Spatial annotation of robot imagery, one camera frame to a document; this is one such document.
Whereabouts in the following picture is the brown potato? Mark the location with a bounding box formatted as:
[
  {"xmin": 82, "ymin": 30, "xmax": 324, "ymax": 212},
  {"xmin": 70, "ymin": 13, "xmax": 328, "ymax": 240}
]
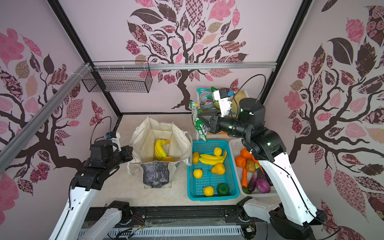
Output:
[{"xmin": 245, "ymin": 159, "xmax": 256, "ymax": 173}]

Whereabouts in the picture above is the white plastic basket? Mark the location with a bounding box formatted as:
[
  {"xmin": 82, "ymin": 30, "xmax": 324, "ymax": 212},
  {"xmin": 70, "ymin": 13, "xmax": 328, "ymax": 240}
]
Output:
[{"xmin": 235, "ymin": 153, "xmax": 295, "ymax": 198}]

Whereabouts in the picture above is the lower orange carrot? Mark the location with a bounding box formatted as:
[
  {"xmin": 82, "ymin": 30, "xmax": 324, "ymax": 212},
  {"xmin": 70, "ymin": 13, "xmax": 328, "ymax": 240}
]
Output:
[{"xmin": 241, "ymin": 167, "xmax": 248, "ymax": 188}]

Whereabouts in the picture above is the green avocado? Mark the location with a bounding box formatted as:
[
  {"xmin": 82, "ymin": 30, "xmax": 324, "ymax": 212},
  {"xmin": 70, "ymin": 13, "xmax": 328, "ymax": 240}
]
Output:
[{"xmin": 217, "ymin": 183, "xmax": 230, "ymax": 196}]

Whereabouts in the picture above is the black front rail base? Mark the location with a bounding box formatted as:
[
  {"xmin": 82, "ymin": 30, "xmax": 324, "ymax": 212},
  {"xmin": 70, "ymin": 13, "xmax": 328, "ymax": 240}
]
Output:
[{"xmin": 55, "ymin": 203, "xmax": 316, "ymax": 240}]

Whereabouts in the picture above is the white wood two-tier shelf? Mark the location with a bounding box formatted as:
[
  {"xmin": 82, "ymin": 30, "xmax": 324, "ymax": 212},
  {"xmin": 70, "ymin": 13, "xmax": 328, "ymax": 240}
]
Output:
[{"xmin": 191, "ymin": 88, "xmax": 265, "ymax": 140}]

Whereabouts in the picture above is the orange carrot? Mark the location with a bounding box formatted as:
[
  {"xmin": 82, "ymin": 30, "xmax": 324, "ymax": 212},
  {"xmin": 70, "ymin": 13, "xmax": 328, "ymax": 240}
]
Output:
[
  {"xmin": 252, "ymin": 156, "xmax": 264, "ymax": 172},
  {"xmin": 241, "ymin": 167, "xmax": 248, "ymax": 188}
]

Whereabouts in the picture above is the yellow banana pair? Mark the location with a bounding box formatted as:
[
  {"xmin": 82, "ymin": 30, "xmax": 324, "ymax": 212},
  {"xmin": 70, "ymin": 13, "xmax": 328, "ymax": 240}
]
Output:
[{"xmin": 199, "ymin": 152, "xmax": 228, "ymax": 166}]

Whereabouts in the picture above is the silver aluminium rail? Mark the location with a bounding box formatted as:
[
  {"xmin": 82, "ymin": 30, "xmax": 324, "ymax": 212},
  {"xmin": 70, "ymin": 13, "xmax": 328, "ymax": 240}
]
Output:
[{"xmin": 1, "ymin": 62, "xmax": 277, "ymax": 173}]

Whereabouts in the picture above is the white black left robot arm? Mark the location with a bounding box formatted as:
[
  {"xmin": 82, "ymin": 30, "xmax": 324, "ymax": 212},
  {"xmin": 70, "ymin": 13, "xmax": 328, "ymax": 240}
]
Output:
[{"xmin": 50, "ymin": 138, "xmax": 133, "ymax": 240}]

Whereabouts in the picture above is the teal plastic basket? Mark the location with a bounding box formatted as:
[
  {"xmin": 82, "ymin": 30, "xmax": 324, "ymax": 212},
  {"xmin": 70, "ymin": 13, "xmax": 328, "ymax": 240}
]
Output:
[{"xmin": 187, "ymin": 140, "xmax": 240, "ymax": 202}]

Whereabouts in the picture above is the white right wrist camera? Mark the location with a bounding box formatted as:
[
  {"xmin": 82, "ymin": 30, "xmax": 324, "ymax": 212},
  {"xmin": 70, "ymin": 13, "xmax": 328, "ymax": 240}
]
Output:
[{"xmin": 213, "ymin": 88, "xmax": 234, "ymax": 118}]

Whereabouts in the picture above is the green candy bag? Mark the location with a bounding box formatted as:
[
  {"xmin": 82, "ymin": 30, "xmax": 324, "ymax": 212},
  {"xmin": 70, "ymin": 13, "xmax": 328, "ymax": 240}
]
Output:
[{"xmin": 190, "ymin": 102, "xmax": 209, "ymax": 142}]

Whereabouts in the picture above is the yellow green Fox's bag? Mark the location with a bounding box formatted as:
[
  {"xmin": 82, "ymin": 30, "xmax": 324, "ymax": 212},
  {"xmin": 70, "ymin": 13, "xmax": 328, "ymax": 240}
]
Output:
[{"xmin": 213, "ymin": 101, "xmax": 220, "ymax": 110}]

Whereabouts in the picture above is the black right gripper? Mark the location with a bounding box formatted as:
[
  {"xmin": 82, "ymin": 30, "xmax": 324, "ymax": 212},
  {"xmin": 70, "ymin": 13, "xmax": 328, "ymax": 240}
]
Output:
[{"xmin": 198, "ymin": 109, "xmax": 250, "ymax": 141}]

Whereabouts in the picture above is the dark purple eggplant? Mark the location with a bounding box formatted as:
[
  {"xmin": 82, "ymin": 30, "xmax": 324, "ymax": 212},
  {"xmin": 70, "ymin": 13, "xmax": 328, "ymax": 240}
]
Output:
[{"xmin": 257, "ymin": 168, "xmax": 273, "ymax": 186}]

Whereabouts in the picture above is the yellow lemon top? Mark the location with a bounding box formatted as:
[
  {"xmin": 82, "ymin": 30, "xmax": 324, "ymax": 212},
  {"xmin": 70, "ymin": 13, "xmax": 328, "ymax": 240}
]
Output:
[{"xmin": 213, "ymin": 148, "xmax": 223, "ymax": 157}]

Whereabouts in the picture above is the black wire wall basket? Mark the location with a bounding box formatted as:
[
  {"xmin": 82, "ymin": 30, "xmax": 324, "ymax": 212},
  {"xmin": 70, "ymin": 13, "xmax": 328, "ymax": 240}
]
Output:
[{"xmin": 82, "ymin": 60, "xmax": 153, "ymax": 94}]

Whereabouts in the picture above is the yellow lemon bottom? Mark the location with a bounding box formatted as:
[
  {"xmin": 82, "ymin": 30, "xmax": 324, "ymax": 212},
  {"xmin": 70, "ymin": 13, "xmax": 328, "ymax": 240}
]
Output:
[{"xmin": 203, "ymin": 186, "xmax": 215, "ymax": 197}]

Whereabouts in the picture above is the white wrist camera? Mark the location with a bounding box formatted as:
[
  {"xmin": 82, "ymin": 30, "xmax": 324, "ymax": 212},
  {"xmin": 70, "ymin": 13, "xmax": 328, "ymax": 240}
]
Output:
[
  {"xmin": 106, "ymin": 132, "xmax": 121, "ymax": 152},
  {"xmin": 213, "ymin": 88, "xmax": 234, "ymax": 118}
]

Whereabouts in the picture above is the teal striped candy bag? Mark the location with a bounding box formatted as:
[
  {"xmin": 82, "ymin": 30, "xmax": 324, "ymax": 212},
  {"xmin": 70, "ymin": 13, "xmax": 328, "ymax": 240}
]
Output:
[{"xmin": 197, "ymin": 88, "xmax": 217, "ymax": 111}]

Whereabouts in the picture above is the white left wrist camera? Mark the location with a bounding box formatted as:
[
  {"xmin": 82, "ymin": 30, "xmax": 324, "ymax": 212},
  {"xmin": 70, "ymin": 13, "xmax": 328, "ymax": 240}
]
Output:
[{"xmin": 106, "ymin": 132, "xmax": 121, "ymax": 152}]

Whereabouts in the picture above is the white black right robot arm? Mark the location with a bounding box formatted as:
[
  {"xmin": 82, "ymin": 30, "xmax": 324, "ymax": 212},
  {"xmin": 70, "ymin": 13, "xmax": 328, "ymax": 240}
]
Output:
[{"xmin": 192, "ymin": 98, "xmax": 326, "ymax": 240}]

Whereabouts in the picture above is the green cucumber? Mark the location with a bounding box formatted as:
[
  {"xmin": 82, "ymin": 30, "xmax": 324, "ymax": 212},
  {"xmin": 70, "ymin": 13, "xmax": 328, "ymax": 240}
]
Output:
[{"xmin": 242, "ymin": 187, "xmax": 252, "ymax": 195}]

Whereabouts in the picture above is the orange tangerine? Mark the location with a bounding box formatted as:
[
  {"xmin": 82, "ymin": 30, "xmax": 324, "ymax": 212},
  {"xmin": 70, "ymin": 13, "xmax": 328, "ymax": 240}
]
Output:
[
  {"xmin": 241, "ymin": 148, "xmax": 253, "ymax": 160},
  {"xmin": 235, "ymin": 156, "xmax": 247, "ymax": 168}
]

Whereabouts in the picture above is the yellow pear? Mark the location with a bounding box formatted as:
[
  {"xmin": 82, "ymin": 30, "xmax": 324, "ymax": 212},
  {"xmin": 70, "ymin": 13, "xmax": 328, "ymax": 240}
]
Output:
[{"xmin": 211, "ymin": 163, "xmax": 226, "ymax": 176}]

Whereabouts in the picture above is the yellow banana bunch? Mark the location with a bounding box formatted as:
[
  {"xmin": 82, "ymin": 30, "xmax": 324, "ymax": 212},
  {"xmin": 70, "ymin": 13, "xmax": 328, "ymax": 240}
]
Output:
[{"xmin": 155, "ymin": 139, "xmax": 171, "ymax": 161}]

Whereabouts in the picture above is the purple red onion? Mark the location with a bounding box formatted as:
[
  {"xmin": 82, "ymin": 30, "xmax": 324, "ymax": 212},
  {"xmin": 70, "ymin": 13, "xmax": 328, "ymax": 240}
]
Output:
[{"xmin": 256, "ymin": 179, "xmax": 271, "ymax": 194}]

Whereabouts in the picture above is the small yellow lemon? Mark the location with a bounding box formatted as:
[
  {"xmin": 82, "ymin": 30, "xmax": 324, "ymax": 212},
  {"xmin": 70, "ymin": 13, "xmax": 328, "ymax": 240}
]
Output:
[{"xmin": 193, "ymin": 169, "xmax": 203, "ymax": 179}]

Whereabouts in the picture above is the wrinkled yellow mango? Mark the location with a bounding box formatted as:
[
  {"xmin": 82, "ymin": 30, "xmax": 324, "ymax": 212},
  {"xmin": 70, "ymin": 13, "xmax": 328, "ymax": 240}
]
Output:
[{"xmin": 193, "ymin": 152, "xmax": 200, "ymax": 165}]

